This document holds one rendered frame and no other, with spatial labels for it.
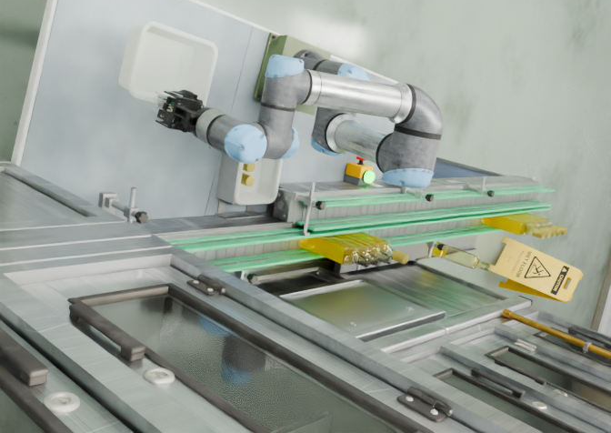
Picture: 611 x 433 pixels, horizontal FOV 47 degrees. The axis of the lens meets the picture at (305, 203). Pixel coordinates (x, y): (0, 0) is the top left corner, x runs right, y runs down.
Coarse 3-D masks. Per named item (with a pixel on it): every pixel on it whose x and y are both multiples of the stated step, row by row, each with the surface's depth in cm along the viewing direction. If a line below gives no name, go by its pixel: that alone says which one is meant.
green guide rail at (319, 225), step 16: (448, 208) 291; (464, 208) 298; (480, 208) 305; (496, 208) 310; (512, 208) 318; (304, 224) 225; (320, 224) 229; (336, 224) 231; (352, 224) 235; (368, 224) 241
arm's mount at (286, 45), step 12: (276, 36) 215; (288, 36) 210; (276, 48) 212; (288, 48) 211; (300, 48) 214; (312, 48) 218; (264, 60) 214; (264, 72) 214; (264, 84) 214; (300, 108) 222; (312, 108) 225
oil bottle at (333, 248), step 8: (304, 240) 229; (312, 240) 226; (320, 240) 224; (328, 240) 222; (336, 240) 224; (312, 248) 227; (320, 248) 224; (328, 248) 222; (336, 248) 220; (344, 248) 218; (352, 248) 218; (328, 256) 222; (336, 256) 220; (344, 256) 218; (352, 256) 217; (344, 264) 219; (352, 264) 219
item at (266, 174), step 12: (240, 168) 208; (264, 168) 224; (276, 168) 221; (240, 180) 209; (264, 180) 224; (276, 180) 221; (240, 192) 221; (252, 192) 224; (264, 192) 224; (276, 192) 222; (240, 204) 212; (252, 204) 216
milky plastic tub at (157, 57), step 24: (144, 24) 156; (144, 48) 165; (168, 48) 169; (192, 48) 174; (216, 48) 171; (120, 72) 161; (144, 72) 166; (168, 72) 171; (192, 72) 175; (144, 96) 160
